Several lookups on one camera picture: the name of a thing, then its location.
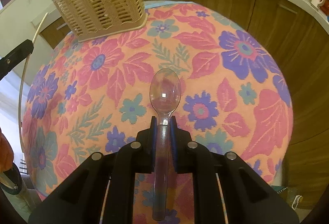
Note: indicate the person's left hand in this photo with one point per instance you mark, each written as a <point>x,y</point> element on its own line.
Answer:
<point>6,154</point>

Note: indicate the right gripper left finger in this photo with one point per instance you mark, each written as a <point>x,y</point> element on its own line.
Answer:
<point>101,189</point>

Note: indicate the floral tablecloth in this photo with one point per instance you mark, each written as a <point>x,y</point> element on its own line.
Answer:
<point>183,121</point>

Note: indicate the clear plastic spoon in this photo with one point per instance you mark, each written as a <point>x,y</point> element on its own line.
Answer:
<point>164,95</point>

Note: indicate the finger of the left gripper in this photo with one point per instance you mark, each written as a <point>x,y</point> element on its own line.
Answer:
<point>15,56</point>

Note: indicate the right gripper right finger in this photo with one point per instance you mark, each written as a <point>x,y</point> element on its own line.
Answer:
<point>225,188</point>

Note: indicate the beige plastic utensil basket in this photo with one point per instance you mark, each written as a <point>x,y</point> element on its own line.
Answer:
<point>91,19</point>

